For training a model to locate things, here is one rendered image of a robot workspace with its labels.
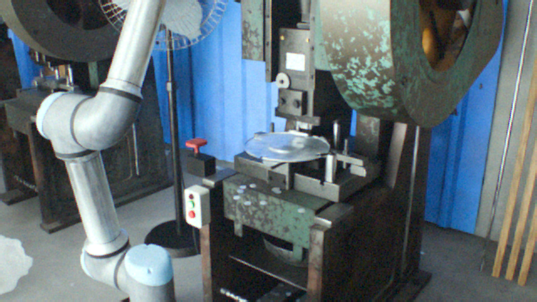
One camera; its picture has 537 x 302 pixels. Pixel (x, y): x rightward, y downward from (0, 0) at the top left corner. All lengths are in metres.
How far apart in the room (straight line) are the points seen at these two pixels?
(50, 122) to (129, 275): 0.42
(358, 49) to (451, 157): 1.66
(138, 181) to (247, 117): 0.86
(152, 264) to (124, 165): 1.98
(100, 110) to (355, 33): 0.59
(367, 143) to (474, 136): 0.98
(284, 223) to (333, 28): 0.72
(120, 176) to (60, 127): 2.07
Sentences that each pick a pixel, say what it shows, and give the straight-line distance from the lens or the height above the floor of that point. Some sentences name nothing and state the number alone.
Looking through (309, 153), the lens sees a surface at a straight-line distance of 1.66.
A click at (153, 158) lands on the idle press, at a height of 0.21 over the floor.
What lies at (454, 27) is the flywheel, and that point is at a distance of 1.79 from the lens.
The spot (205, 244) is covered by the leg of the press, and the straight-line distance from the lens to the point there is 1.91.
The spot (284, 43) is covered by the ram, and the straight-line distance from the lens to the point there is 1.70.
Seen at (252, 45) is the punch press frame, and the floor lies 1.11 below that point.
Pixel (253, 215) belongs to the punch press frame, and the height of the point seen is 0.55.
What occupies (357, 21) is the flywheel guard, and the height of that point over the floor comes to 1.24.
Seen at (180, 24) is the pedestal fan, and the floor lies 1.12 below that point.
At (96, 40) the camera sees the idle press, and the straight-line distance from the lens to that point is 2.72.
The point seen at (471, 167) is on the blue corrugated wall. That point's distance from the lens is 2.82.
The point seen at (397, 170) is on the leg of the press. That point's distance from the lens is 1.92.
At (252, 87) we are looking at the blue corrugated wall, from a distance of 3.42.
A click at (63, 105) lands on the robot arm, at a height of 1.08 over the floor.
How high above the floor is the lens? 1.35
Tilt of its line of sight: 20 degrees down
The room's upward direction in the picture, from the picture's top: straight up
